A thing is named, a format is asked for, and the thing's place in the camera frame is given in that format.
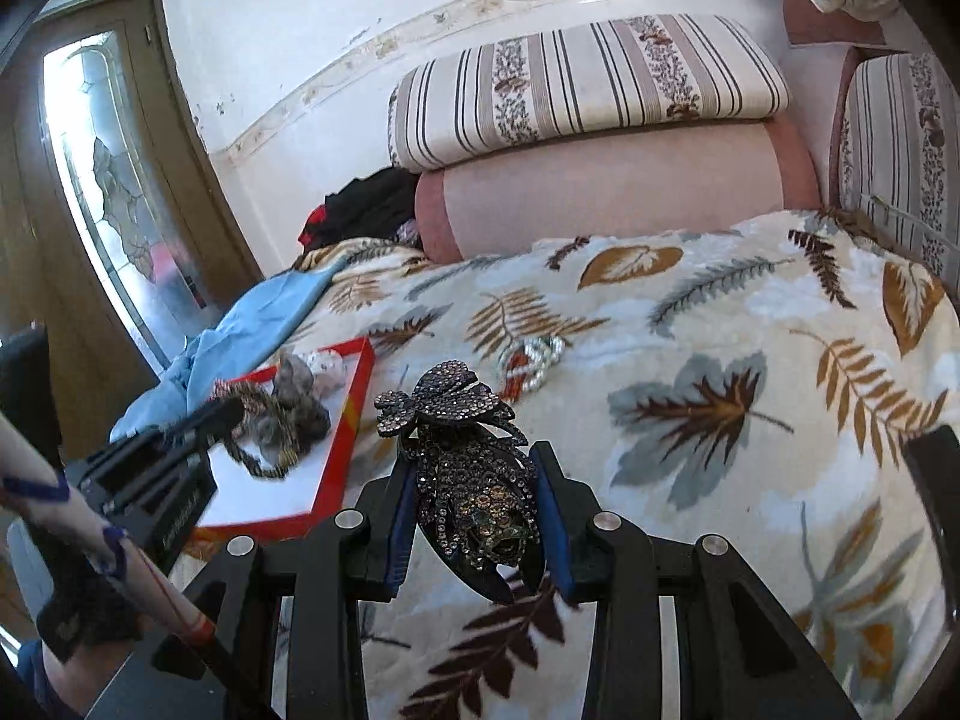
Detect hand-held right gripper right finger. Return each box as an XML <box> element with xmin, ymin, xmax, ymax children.
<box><xmin>529</xmin><ymin>441</ymin><xmax>863</xmax><ymax>720</ymax></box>

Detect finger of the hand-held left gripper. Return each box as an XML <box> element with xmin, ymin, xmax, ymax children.
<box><xmin>161</xmin><ymin>397</ymin><xmax>248</xmax><ymax>452</ymax></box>

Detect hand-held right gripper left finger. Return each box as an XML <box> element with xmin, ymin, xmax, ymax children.
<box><xmin>142</xmin><ymin>457</ymin><xmax>419</xmax><ymax>720</ymax></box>

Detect gold and black chain necklace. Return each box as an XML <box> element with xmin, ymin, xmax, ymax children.
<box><xmin>212</xmin><ymin>379</ymin><xmax>302</xmax><ymax>479</ymax></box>

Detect jewelled butterfly hair clip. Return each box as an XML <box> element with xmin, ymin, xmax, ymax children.
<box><xmin>373</xmin><ymin>360</ymin><xmax>550</xmax><ymax>606</ymax></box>

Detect grey mesh scrunchie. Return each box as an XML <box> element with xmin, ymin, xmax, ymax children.
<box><xmin>274</xmin><ymin>356</ymin><xmax>314</xmax><ymax>400</ymax></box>

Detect dark mesh scrunchie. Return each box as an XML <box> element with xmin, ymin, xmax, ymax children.
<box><xmin>279</xmin><ymin>390</ymin><xmax>332</xmax><ymax>460</ymax></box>

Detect white tray with red rim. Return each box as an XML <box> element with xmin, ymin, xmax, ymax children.
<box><xmin>187</xmin><ymin>337</ymin><xmax>377</xmax><ymax>542</ymax></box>

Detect white tapered rod blue print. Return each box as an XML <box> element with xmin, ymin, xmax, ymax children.
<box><xmin>0</xmin><ymin>409</ymin><xmax>220</xmax><ymax>647</ymax></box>

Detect light blue cloth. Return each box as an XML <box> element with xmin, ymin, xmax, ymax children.
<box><xmin>109</xmin><ymin>255</ymin><xmax>355</xmax><ymax>445</ymax></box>

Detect dark furniture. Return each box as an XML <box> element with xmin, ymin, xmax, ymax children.
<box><xmin>0</xmin><ymin>321</ymin><xmax>67</xmax><ymax>470</ymax></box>

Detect leaf-printed fleece blanket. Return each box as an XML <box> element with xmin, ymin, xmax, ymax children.
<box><xmin>180</xmin><ymin>208</ymin><xmax>960</xmax><ymax>720</ymax></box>

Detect wooden door stained glass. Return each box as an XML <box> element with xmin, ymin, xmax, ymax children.
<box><xmin>0</xmin><ymin>0</ymin><xmax>265</xmax><ymax>421</ymax></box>

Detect black and red clothing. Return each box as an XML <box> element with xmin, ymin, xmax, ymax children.
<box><xmin>298</xmin><ymin>166</ymin><xmax>422</xmax><ymax>250</ymax></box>

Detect pink bolster cushion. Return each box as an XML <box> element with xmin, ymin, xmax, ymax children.
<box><xmin>414</xmin><ymin>116</ymin><xmax>824</xmax><ymax>265</ymax></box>

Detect black smartphone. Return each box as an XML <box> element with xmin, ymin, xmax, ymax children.
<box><xmin>902</xmin><ymin>424</ymin><xmax>960</xmax><ymax>567</ymax></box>

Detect striped floral flat cushion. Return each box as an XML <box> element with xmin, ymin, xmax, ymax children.
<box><xmin>386</xmin><ymin>13</ymin><xmax>794</xmax><ymax>172</ymax></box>

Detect striped floral sofa cushion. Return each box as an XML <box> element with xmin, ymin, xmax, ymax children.
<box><xmin>827</xmin><ymin>51</ymin><xmax>960</xmax><ymax>297</ymax></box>

